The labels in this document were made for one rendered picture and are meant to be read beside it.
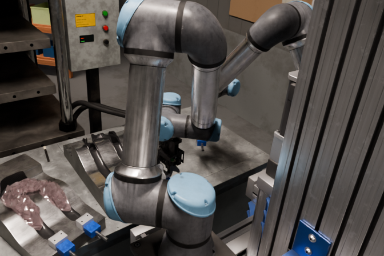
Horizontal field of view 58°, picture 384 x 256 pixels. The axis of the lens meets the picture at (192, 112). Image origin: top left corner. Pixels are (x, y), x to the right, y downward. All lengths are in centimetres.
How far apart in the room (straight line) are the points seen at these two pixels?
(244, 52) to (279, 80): 231
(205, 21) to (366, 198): 46
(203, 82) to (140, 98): 18
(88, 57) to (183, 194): 138
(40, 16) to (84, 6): 287
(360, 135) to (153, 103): 43
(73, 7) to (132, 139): 125
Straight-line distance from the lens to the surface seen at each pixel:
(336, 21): 63
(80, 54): 203
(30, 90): 194
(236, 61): 119
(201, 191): 82
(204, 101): 93
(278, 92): 350
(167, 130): 105
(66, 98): 194
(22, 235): 134
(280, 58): 342
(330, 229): 75
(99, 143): 161
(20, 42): 186
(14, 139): 202
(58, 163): 175
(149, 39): 77
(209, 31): 77
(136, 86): 79
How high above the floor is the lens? 179
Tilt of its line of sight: 27 degrees down
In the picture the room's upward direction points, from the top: 4 degrees clockwise
